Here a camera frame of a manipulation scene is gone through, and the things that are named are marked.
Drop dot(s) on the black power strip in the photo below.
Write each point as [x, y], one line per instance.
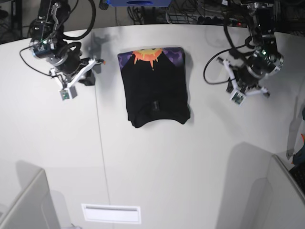
[208, 20]

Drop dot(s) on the black T-shirt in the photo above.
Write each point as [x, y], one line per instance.
[155, 87]

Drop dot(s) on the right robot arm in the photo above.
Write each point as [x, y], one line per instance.
[48, 34]

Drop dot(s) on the blue box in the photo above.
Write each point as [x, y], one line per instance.
[145, 3]

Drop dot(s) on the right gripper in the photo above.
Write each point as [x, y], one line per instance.
[68, 61]

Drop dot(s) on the white right partition panel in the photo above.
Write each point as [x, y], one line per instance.
[287, 208]

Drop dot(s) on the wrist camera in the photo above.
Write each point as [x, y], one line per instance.
[237, 97]
[68, 93]

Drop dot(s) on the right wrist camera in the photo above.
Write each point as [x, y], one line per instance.
[68, 93]

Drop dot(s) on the black keyboard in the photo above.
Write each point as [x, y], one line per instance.
[298, 173]

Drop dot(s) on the white left partition panel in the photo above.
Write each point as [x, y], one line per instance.
[33, 207]

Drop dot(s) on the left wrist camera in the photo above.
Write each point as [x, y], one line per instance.
[237, 97]

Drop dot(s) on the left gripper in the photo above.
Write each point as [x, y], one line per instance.
[248, 75]

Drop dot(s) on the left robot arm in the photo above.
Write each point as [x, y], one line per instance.
[259, 18]

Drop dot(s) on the white partition panel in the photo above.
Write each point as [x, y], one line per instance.
[287, 208]
[33, 207]

